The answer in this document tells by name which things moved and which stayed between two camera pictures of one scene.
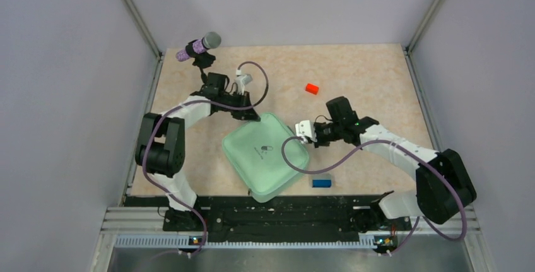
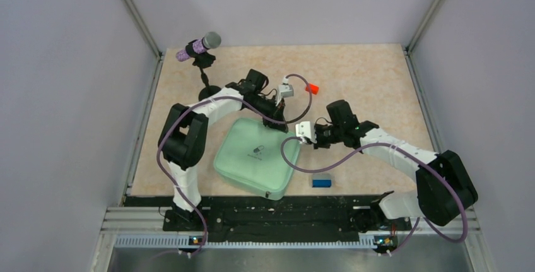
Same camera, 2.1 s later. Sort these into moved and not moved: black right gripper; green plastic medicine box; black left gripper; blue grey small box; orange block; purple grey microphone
Moved: black left gripper; green plastic medicine box
Not moved: orange block; purple grey microphone; black right gripper; blue grey small box
